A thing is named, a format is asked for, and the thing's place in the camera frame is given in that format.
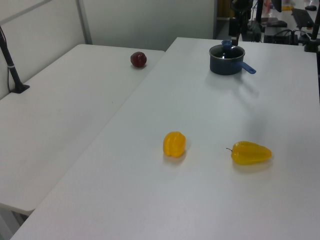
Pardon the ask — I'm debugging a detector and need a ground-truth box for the black camera stand pole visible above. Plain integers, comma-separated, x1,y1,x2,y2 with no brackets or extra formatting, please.
0,24,31,94

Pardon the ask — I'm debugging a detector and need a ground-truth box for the dark red apple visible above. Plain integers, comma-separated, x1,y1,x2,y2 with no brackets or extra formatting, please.
130,51,148,69

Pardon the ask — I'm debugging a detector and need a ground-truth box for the dark blue saucepan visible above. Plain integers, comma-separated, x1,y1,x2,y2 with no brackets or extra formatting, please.
209,44,257,76

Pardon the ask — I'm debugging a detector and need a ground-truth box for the long yellow bell pepper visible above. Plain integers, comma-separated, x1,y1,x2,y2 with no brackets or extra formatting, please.
226,141,273,166

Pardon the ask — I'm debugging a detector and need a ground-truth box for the black clamp stand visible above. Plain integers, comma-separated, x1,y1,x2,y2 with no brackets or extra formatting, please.
303,13,320,53

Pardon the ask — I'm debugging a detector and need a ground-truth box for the round yellow bell pepper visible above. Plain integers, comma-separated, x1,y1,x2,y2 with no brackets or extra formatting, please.
162,131,187,158

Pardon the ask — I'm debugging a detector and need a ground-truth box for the glass lid with blue knob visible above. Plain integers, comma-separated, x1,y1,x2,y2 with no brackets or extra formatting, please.
209,39,245,61

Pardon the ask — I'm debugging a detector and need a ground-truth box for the black monitor pole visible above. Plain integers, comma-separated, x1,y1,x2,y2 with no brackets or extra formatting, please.
254,0,265,26

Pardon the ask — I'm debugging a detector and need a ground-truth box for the black keyboard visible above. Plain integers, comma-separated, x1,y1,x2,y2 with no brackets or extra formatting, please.
291,7,314,29

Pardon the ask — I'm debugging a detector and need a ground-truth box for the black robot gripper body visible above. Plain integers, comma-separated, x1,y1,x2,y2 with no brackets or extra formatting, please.
231,0,252,12

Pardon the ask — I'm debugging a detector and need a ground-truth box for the black equipment box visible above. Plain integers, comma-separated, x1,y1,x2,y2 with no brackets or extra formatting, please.
263,26,299,45

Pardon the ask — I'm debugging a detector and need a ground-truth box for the grey metal partition post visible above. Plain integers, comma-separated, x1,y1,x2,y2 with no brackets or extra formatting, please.
76,0,94,45

